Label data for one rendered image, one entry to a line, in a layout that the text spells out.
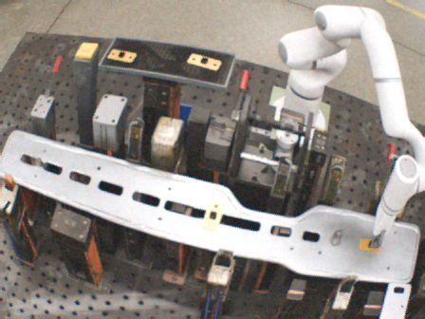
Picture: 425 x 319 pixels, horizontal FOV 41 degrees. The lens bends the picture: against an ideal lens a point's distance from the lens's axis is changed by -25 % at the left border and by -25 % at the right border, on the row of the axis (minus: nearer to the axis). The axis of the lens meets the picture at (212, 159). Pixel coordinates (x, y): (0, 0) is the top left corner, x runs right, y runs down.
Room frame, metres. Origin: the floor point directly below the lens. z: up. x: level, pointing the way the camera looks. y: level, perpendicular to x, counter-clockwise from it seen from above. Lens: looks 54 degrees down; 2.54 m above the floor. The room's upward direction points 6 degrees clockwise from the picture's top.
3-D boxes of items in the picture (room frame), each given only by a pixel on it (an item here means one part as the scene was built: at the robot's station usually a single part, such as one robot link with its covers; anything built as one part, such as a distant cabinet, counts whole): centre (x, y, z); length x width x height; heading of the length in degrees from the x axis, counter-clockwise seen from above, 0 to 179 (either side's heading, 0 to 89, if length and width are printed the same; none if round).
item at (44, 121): (1.21, 0.54, 0.88); 0.11 x 0.10 x 0.36; 171
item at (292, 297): (0.74, -0.26, 0.84); 0.11 x 0.08 x 0.29; 171
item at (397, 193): (0.88, -0.48, 1.33); 0.09 x 0.08 x 0.13; 110
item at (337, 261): (0.95, 0.00, 1.00); 1.38 x 0.22 x 0.02; 81
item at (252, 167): (1.14, -0.15, 0.94); 0.18 x 0.13 x 0.49; 81
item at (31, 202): (1.05, 0.61, 0.84); 0.18 x 0.06 x 0.29; 171
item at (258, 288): (0.92, -0.19, 0.84); 0.12 x 0.05 x 0.29; 171
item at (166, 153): (1.13, 0.12, 0.89); 0.13 x 0.11 x 0.38; 171
